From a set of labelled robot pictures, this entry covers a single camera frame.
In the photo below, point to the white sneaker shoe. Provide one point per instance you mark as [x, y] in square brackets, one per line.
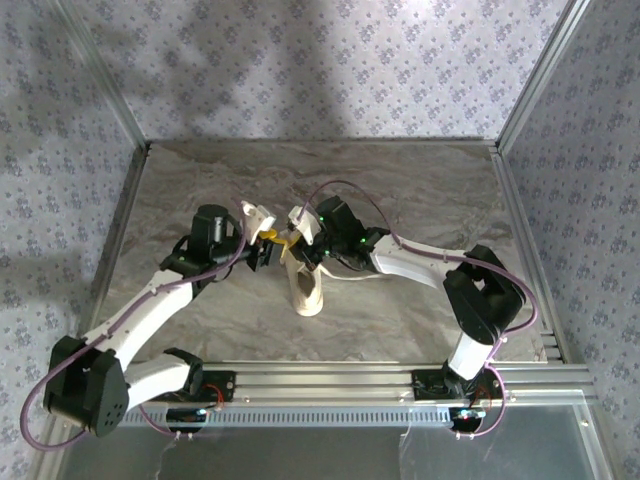
[350, 277]

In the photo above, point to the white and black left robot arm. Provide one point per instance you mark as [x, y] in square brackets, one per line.
[140, 310]

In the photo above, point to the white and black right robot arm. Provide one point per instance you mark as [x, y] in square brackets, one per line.
[400, 262]

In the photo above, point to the clear acrylic panel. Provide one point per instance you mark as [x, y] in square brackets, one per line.
[300, 450]

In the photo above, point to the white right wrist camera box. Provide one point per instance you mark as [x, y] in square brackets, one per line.
[305, 225]

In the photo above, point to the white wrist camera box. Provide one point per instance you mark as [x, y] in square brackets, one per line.
[305, 225]
[255, 217]

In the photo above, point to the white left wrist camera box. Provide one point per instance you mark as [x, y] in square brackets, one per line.
[255, 217]

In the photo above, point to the aluminium table side rail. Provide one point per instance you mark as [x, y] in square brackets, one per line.
[118, 225]
[522, 215]

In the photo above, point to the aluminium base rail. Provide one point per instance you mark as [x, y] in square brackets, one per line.
[325, 382]

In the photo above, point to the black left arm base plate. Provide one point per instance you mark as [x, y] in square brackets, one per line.
[225, 385]

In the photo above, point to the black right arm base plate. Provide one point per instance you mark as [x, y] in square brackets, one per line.
[425, 387]

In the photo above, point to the aluminium frame post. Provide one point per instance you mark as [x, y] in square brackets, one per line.
[542, 75]
[106, 75]

